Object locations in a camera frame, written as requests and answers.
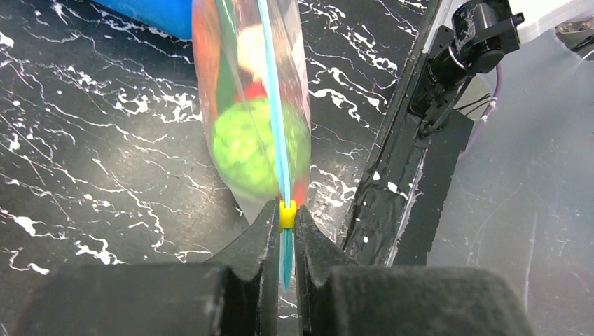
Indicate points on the white garlic bulb toy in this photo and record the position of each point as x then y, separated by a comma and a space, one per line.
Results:
251, 56

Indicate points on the green custard apple toy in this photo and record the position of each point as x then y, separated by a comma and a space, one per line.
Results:
243, 147

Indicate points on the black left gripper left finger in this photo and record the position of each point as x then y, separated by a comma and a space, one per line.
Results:
235, 292

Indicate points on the clear zip top bag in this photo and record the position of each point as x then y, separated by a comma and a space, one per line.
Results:
287, 83

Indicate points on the red tomato toy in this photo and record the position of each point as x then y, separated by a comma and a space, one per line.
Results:
250, 91

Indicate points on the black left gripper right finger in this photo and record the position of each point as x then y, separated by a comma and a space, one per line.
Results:
338, 296

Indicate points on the blue plastic bin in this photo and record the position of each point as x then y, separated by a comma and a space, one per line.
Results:
170, 16

